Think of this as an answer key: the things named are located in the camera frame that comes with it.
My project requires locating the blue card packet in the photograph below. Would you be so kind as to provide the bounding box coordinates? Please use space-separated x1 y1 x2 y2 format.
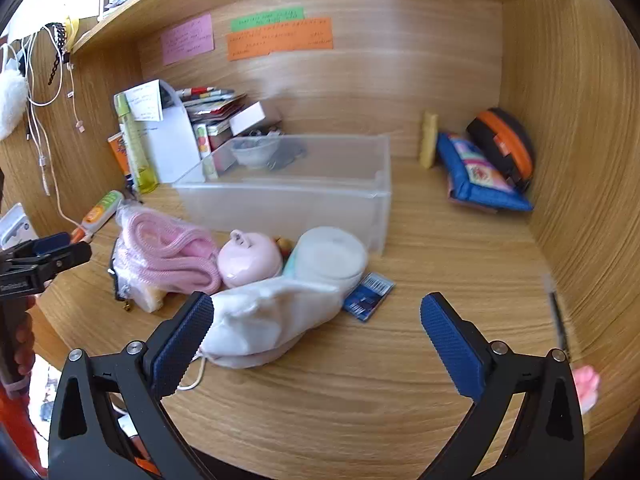
342 272 396 322

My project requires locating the fruit-print box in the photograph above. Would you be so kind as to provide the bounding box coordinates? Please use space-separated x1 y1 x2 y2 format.
195 124 219 180

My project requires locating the white paper folder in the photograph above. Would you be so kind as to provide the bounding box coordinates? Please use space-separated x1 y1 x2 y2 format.
135 79 203 185

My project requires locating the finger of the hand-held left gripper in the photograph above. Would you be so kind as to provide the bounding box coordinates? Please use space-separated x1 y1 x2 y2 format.
0 242 93 277
17 232 73 257

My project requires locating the orange paper note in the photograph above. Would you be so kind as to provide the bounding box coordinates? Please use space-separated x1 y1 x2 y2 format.
226 17 334 62

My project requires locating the pink braided cord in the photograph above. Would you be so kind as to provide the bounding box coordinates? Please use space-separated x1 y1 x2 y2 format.
114 207 222 297

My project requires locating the pink apple-shaped container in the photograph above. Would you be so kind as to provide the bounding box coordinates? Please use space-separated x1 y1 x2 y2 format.
217 230 284 289

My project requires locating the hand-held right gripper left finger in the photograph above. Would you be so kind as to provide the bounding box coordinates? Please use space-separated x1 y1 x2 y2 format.
47 291 216 480

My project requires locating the white ceramic bowl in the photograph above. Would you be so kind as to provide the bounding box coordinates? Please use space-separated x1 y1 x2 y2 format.
231 137 281 169

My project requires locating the green paper note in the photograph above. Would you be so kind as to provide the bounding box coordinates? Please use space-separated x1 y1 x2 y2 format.
230 6 305 32

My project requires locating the yellow sponge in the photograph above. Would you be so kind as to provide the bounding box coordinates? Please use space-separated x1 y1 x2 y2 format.
419 112 440 168

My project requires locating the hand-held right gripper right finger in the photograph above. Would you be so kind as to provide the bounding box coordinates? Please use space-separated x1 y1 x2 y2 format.
420 292 586 480

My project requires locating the handwritten white note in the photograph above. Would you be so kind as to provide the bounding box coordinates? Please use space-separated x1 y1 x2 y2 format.
122 80 165 122

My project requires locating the wooden desktop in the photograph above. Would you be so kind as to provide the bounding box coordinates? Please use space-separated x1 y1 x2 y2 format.
27 125 601 480

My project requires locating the white blister pack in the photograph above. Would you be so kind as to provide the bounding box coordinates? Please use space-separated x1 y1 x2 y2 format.
0 202 38 252

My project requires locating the white cloth pouch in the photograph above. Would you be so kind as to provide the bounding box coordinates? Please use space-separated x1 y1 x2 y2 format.
177 277 347 392

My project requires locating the clear plastic bin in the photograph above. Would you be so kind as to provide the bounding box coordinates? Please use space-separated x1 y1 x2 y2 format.
172 133 392 257

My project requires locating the pink paper note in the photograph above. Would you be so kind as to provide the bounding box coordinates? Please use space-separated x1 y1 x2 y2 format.
161 14 215 67

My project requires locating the small white box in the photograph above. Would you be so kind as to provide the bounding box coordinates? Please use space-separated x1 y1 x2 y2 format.
229 101 283 137

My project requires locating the blue patterned pouch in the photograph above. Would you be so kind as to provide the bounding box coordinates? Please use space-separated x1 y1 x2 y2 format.
436 132 535 212

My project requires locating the black bead chain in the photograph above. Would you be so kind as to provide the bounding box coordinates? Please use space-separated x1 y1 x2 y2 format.
47 22 71 87

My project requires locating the person's left hand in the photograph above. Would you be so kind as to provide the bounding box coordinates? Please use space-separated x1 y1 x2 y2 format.
12 310 37 377

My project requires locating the yellow-green spray bottle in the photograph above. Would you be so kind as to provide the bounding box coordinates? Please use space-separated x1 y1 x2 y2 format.
114 92 160 195

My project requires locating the white orange lotion tube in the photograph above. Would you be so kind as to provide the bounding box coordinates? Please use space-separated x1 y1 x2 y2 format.
72 190 126 243

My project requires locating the white fluffy item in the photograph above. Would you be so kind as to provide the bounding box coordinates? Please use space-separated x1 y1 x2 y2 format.
0 62 28 141

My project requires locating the round clear puff container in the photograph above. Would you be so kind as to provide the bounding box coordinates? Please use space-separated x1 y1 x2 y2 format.
282 226 370 287

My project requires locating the stack of books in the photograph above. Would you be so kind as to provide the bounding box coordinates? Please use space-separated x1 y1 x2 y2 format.
177 86 248 137

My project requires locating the pink soft item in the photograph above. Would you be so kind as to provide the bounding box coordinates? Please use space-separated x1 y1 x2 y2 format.
572 365 601 416

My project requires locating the orange black zip case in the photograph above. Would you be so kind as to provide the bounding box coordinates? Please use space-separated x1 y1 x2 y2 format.
466 107 536 193

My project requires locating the white charging cable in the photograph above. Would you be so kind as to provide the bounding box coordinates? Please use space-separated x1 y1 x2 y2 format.
25 110 83 227
20 25 68 108

